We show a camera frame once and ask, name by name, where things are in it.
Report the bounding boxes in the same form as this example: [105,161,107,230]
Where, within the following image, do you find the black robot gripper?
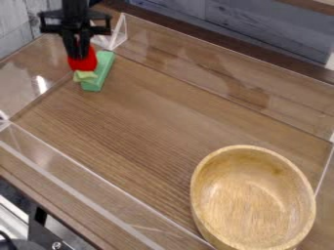
[38,0,113,59]

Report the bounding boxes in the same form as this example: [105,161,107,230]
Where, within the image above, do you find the red plush strawberry toy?
[69,47,98,82]

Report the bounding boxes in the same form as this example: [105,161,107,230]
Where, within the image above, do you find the green rectangular block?
[81,51,115,92]

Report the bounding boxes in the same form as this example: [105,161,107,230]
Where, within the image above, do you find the clear acrylic tray walls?
[0,14,334,250]

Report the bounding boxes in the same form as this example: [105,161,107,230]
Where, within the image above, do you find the wooden bowl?
[190,145,316,250]

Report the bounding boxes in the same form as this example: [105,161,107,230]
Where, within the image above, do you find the black table leg bracket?
[28,207,75,250]

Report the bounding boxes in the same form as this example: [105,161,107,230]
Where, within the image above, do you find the black cable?
[0,229,19,250]

